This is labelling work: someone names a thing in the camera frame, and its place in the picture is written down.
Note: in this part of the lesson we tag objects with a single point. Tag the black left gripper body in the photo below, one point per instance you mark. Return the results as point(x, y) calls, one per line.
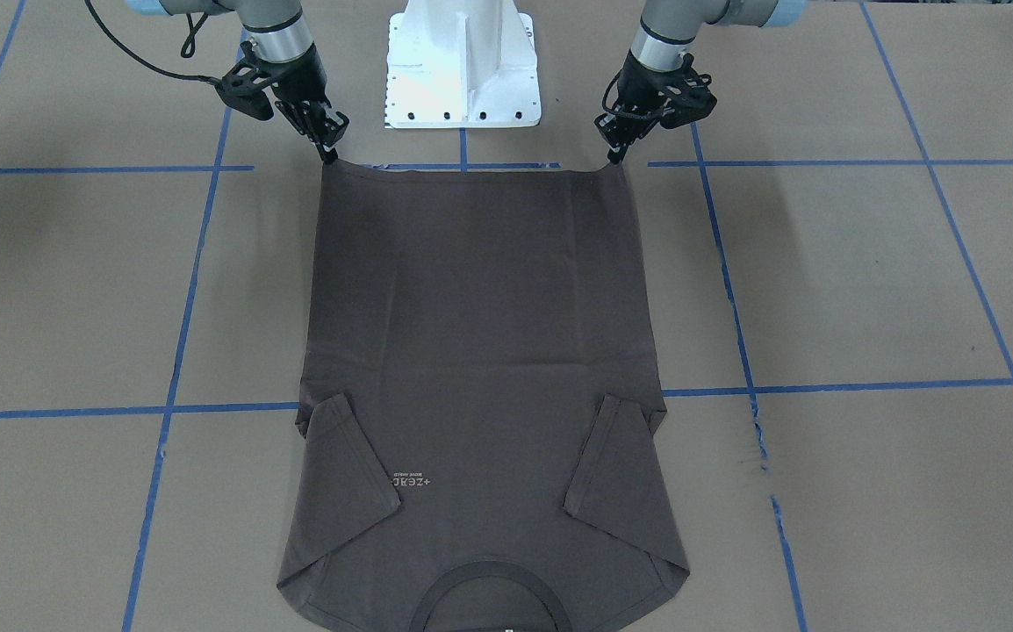
point(644, 85)

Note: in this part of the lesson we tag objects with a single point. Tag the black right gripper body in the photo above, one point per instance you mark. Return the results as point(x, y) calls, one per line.
point(298, 82)

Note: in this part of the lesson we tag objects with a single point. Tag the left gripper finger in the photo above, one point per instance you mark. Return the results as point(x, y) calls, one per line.
point(637, 129)
point(612, 126)

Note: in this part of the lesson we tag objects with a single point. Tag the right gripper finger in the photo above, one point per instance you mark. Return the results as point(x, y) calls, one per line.
point(332, 128)
point(313, 126)

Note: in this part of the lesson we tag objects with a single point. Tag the brown t-shirt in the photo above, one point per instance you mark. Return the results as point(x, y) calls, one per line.
point(479, 400)

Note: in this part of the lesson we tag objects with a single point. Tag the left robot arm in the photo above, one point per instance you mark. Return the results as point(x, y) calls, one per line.
point(667, 29)

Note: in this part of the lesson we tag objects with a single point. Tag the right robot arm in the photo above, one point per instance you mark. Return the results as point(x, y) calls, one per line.
point(278, 28)

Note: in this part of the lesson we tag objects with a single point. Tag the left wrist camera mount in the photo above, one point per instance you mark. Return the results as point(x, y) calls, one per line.
point(687, 95)

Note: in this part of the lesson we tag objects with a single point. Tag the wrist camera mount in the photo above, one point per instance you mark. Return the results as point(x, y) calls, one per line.
point(687, 95)
point(243, 87)

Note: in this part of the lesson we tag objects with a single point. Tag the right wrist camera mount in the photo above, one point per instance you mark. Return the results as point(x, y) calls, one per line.
point(243, 87)

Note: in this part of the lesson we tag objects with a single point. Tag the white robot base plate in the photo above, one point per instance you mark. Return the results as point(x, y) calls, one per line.
point(461, 64)

